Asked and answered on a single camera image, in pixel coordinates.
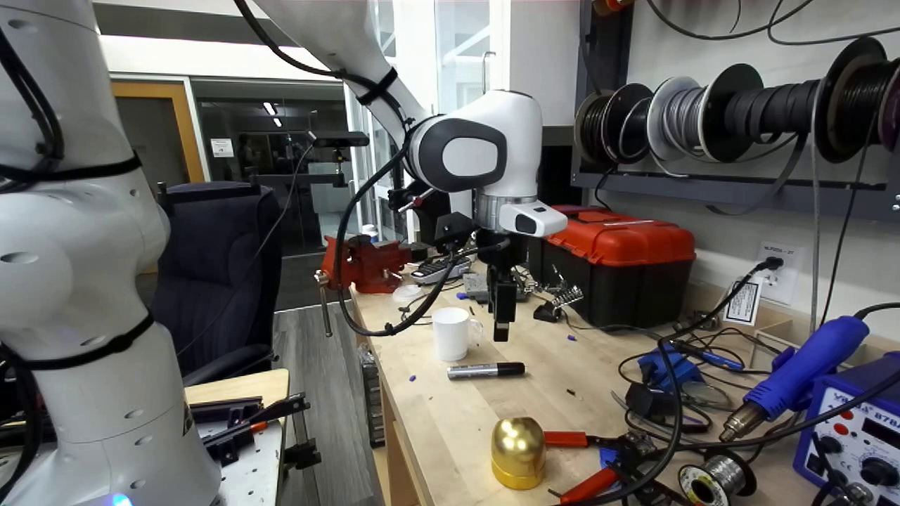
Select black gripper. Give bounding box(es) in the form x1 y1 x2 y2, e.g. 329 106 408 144
450 212 528 347

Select silver black Sharpie marker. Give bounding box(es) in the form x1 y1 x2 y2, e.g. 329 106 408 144
443 361 528 383

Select white mug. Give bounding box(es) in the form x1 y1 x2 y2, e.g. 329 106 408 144
429 303 484 365

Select grey handheld remote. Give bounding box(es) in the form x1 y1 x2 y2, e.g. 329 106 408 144
411 257 471 290

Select white round puck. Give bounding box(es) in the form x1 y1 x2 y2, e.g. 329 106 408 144
390 282 426 311

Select red black toolbox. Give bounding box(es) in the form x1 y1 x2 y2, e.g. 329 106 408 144
537 202 698 332

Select gold metal dome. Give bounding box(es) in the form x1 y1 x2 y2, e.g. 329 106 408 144
490 414 547 491

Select red bench vise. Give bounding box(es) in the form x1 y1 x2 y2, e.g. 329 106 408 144
312 234 412 337

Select black table edge bar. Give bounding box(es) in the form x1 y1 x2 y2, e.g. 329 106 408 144
356 347 388 449

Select black power adapter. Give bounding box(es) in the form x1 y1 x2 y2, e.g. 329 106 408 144
623 380 668 418

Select blue tape roll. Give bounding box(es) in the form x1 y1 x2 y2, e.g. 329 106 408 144
637 347 703 393

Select dark grey spool shelf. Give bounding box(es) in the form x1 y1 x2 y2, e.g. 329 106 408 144
571 167 900 224

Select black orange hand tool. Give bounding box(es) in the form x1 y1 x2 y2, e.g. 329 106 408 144
184 390 312 467

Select dark office chair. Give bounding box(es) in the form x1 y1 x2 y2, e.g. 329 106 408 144
151 179 287 377

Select blue hot air gun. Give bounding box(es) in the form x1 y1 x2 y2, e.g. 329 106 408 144
717 311 872 444

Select blue soldering station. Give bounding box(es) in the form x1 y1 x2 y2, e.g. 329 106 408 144
789 351 900 506

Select helping hands grey base plate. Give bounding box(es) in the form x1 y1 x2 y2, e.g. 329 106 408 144
459 261 588 317

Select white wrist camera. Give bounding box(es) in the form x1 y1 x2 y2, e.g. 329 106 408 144
494 198 571 238

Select red handled pliers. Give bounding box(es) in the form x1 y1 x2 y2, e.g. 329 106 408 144
539 428 648 506

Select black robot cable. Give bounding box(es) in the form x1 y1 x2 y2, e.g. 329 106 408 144
234 0 474 341

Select small black wire spool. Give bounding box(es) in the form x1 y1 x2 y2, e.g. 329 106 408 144
574 82 654 171

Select black outlet power cable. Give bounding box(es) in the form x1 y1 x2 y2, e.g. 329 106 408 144
550 254 786 506

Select small black bracket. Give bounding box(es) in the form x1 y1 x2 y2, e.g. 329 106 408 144
279 435 322 472

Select white wire spool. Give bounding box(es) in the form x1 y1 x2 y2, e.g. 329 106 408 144
643 74 713 164

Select solder wire spool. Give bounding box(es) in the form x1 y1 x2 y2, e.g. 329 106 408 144
675 449 758 506

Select white wall outlet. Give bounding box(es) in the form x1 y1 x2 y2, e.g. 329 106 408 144
754 238 798 303

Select wide black wire spool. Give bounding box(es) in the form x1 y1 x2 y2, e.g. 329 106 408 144
699 63 823 164

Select wooden door frame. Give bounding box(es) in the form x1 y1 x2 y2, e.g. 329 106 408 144
108 78 207 186

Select large black wire spool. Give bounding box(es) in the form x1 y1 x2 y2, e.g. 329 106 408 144
813 33 900 167

